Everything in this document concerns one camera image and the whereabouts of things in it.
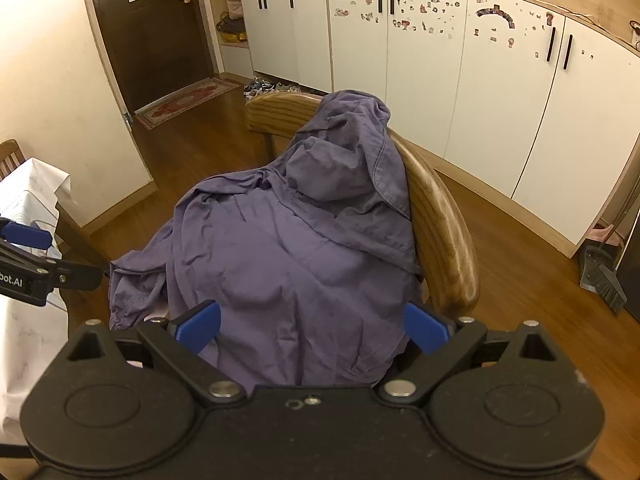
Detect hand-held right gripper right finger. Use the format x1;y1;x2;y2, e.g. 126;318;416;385
377;302;558;404

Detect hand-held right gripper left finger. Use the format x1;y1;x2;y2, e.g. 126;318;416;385
65;300;248;406

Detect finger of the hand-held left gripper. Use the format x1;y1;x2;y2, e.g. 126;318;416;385
0;219;55;251
59;262;109;291

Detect purple pants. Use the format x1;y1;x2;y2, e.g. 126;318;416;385
107;89;426;386

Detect wooden dining chair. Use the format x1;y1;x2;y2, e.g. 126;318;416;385
0;139;26;181

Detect wooden armchair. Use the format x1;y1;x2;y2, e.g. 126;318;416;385
244;91;481;318

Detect dark grey dustpan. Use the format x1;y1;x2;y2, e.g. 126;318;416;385
579;242;621;292

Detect dark hand broom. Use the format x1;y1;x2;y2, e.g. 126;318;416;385
595;240;629;316

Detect patterned door rug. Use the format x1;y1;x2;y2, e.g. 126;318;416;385
134;77;242;132

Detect dark wooden door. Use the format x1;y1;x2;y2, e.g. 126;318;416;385
77;0;217;113

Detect white rainbow-sticker cabinet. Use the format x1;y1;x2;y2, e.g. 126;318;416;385
446;0;640;260

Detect pile of shoes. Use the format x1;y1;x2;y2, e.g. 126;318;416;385
243;76;303;100

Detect black bag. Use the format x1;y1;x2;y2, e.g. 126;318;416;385
216;11;246;34

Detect white double-door cabinet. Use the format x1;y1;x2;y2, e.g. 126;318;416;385
239;0;332;92

